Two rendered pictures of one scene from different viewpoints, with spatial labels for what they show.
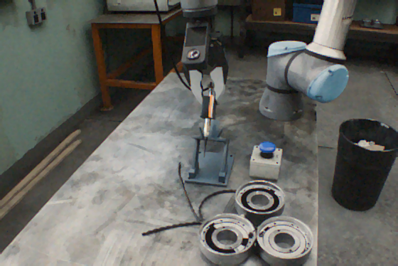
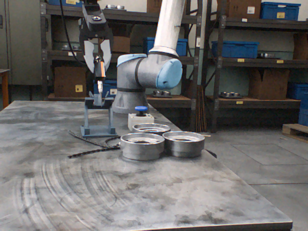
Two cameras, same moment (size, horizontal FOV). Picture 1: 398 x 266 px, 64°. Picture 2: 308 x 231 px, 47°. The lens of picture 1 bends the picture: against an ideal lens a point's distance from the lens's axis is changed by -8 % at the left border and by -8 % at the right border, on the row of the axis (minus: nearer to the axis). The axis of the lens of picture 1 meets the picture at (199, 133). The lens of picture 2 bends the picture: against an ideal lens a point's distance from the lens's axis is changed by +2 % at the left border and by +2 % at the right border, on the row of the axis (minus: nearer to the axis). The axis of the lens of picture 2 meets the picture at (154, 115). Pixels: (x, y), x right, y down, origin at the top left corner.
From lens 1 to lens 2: 0.50 m
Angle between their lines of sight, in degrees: 34
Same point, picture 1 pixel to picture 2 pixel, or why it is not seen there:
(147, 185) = (49, 141)
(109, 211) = (23, 154)
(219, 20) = not seen: hidden behind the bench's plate
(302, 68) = (149, 65)
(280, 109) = (132, 104)
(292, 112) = not seen: hidden behind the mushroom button
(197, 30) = (92, 7)
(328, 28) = (165, 33)
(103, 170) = not seen: outside the picture
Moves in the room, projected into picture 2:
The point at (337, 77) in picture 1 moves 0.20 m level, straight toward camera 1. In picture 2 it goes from (175, 68) to (185, 71)
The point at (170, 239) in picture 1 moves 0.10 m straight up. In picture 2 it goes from (95, 156) to (96, 114)
